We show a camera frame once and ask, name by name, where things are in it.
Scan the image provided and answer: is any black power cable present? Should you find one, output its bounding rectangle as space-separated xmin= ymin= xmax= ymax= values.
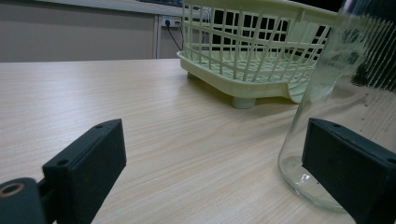
xmin=165 ymin=20 xmax=184 ymax=52

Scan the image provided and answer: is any clear glass bottle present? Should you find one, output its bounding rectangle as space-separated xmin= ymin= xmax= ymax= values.
xmin=277 ymin=0 xmax=396 ymax=214

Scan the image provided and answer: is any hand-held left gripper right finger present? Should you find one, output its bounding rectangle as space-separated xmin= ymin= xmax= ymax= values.
xmin=301 ymin=118 xmax=396 ymax=224

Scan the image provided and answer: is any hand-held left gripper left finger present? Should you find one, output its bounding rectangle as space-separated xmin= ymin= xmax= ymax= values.
xmin=41 ymin=118 xmax=128 ymax=224

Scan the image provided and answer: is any white wall socket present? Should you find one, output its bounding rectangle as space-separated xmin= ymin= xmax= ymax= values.
xmin=161 ymin=15 xmax=183 ymax=29

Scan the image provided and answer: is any pale green plastic dish rack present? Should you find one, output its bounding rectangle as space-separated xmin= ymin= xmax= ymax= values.
xmin=176 ymin=0 xmax=344 ymax=110

